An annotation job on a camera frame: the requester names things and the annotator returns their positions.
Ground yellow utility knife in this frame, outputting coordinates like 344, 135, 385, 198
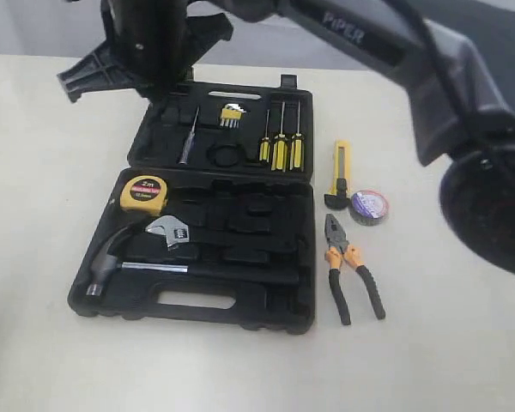
324, 140, 350, 210

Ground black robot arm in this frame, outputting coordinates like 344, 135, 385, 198
58, 1, 515, 275

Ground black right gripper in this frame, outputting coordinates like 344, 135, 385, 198
57, 1, 233, 103

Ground clear handle tester screwdriver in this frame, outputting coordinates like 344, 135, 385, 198
179, 106, 200, 165

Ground orange black combination pliers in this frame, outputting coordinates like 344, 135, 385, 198
324, 214, 386, 325

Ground small yellow black screwdriver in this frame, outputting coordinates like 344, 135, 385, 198
258, 109, 270, 163

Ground right yellow black screwdriver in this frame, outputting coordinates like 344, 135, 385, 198
289, 101, 305, 172

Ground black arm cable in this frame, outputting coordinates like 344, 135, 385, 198
394, 0, 515, 147

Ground black plastic tool case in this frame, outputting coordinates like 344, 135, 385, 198
67, 74, 316, 335

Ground chrome adjustable wrench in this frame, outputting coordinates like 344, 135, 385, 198
144, 215, 295, 254

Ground middle yellow black screwdriver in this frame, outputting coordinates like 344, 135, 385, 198
271, 101, 287, 172

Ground black electrical tape roll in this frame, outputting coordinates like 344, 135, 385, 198
348, 190, 390, 227

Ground claw hammer black handle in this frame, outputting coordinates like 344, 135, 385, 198
86, 227, 300, 296

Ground hex key set yellow holder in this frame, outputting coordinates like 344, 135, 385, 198
220, 103, 246, 129

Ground yellow 2m tape measure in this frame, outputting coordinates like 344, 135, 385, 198
119, 175, 167, 216

